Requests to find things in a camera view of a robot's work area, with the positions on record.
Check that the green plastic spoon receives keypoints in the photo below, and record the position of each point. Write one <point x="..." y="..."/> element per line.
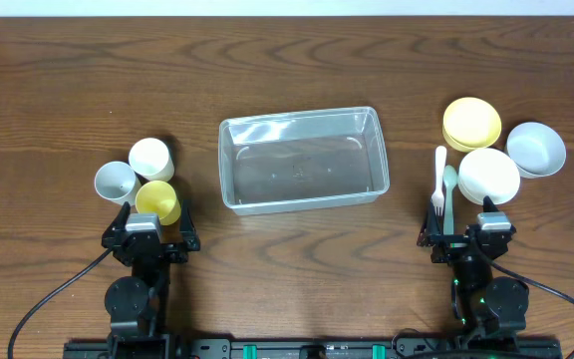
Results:
<point x="450" y="179"/>

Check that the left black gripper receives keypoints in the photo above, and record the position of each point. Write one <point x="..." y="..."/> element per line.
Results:
<point x="174" y="254"/>

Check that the pink plastic fork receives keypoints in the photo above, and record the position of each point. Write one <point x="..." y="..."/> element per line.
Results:
<point x="437" y="197"/>

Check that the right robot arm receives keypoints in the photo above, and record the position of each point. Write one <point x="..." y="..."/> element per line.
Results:
<point x="491" y="309"/>

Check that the grey plastic bowl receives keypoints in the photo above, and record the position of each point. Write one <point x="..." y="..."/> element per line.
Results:
<point x="537" y="150"/>

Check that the yellow plastic cup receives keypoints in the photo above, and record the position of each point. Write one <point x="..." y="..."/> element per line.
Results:
<point x="160" y="198"/>

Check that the white plastic bowl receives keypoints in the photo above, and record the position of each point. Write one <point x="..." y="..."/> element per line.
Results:
<point x="488" y="172"/>

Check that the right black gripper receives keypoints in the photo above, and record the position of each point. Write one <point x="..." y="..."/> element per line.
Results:
<point x="430" y="235"/>

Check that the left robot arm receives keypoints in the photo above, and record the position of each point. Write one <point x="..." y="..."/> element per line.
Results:
<point x="137" y="303"/>

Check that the clear plastic container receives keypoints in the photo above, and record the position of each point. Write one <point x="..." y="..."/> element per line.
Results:
<point x="302" y="160"/>

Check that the yellow plastic bowl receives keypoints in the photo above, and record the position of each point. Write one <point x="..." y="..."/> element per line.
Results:
<point x="470" y="123"/>

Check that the grey plastic cup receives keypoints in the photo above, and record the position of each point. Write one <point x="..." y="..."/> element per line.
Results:
<point x="117" y="182"/>

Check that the white plastic cup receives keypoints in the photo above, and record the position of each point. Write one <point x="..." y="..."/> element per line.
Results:
<point x="151" y="159"/>

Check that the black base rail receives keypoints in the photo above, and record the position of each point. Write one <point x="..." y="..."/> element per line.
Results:
<point x="404" y="346"/>

